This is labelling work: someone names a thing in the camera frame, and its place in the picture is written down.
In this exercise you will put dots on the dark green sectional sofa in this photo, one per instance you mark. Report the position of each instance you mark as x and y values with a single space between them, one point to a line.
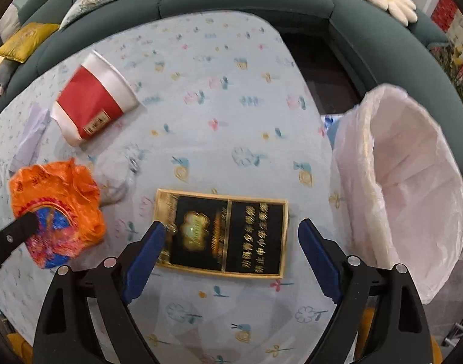
373 47

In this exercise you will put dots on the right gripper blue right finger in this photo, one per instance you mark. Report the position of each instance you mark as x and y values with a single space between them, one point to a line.
324 257

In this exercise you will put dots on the crushed red white paper cup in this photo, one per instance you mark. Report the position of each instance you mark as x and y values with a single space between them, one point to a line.
96 96

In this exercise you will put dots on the orange snack wrapper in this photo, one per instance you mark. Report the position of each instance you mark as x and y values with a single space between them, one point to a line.
66 200

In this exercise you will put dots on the floral light blue tablecloth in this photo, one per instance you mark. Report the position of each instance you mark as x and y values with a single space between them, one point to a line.
223 109

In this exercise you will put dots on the yellow cushion far left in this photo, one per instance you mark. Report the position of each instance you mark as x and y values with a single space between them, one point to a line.
21 45

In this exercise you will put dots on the white grey plush toy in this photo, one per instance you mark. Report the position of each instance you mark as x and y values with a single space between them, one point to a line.
9 25

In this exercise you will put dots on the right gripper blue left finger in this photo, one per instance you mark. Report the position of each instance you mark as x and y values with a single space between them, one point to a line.
138 260

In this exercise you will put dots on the daisy pillow lower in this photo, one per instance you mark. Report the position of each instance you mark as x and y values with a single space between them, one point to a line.
404 11

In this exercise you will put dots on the yellow cloth below table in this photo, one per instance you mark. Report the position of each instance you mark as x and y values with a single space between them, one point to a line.
21 347

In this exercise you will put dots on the potted plant with flowers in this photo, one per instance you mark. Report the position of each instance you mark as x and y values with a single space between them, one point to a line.
450 58

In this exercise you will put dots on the black gold cigarette box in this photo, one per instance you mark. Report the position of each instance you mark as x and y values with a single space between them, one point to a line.
230 236

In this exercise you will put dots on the white trash bin with liner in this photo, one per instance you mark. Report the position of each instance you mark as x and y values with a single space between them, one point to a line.
402 187

